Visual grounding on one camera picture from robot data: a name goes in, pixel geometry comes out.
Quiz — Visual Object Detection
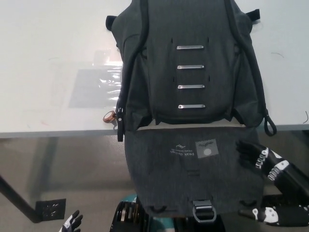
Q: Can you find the dark grey backpack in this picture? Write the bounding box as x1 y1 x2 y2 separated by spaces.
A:
105 0 277 223

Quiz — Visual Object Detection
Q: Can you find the black table leg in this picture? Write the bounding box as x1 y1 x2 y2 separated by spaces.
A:
0 175 41 224

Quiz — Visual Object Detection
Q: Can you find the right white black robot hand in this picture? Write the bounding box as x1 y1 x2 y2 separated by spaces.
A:
235 139 309 227

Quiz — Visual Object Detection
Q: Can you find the clear plastic sheet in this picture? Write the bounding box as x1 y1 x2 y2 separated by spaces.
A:
57 49 124 111

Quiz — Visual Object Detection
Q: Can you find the round brown leather tag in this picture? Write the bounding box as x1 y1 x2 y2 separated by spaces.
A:
103 110 117 124

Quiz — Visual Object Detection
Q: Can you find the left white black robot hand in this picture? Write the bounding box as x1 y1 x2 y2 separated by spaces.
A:
61 209 84 232

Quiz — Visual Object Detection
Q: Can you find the black teal robot body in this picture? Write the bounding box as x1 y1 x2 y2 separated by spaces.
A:
110 193 226 232

